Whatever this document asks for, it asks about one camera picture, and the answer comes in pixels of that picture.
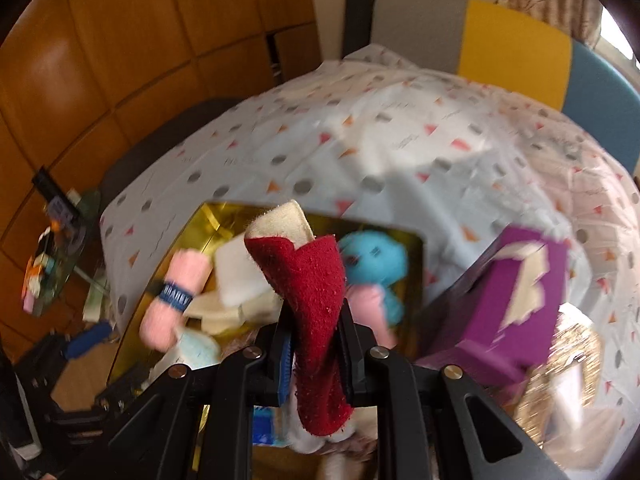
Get gold storage box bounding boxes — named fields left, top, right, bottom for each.
left=107, top=201, right=428, bottom=480

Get cream towel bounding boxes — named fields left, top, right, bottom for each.
left=182, top=290, right=281, bottom=338

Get wooden wardrobe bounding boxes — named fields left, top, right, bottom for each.
left=0, top=0, right=321, bottom=311

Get blue plush toy pink dress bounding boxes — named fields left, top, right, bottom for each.
left=337, top=230, right=408, bottom=348

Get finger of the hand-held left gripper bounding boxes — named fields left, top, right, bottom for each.
left=60, top=321, right=115, bottom=363

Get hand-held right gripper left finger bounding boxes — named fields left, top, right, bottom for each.
left=107, top=310, right=296, bottom=480

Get multicolour chair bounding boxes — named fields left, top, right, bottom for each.
left=372, top=0, right=640, bottom=176

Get pink towel blue band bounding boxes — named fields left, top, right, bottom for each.
left=139, top=250, right=213, bottom=353

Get purple tissue box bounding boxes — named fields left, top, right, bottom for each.
left=415, top=225, right=571, bottom=386

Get blue tissue packet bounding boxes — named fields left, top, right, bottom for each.
left=252, top=405, right=291, bottom=448

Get light blue knitted socks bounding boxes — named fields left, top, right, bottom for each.
left=160, top=327, right=221, bottom=368

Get red fuzzy sock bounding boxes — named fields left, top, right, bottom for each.
left=244, top=200, right=356, bottom=436

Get cluttered glass side table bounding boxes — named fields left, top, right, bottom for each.
left=20, top=165, right=108, bottom=321

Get black upright panel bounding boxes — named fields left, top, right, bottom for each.
left=342, top=0, right=387, bottom=61

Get ornate gold tissue box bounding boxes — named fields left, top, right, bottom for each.
left=500, top=300, right=616, bottom=461

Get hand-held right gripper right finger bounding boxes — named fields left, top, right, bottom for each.
left=337, top=310, right=571, bottom=480

